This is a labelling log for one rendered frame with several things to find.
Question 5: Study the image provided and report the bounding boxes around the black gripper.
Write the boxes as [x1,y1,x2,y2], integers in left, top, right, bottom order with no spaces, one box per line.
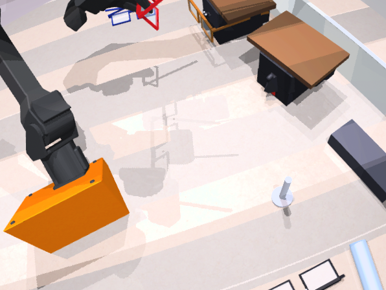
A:
[63,0,151,32]

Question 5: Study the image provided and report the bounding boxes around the red glasses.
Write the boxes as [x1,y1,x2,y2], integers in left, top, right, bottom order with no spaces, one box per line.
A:
[136,0,162,31]

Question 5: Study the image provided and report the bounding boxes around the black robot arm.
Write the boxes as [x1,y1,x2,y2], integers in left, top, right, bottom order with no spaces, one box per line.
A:
[0,0,114,190]

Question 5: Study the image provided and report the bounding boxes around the black glasses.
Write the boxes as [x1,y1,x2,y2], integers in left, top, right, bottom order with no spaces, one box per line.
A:
[269,259,345,290]

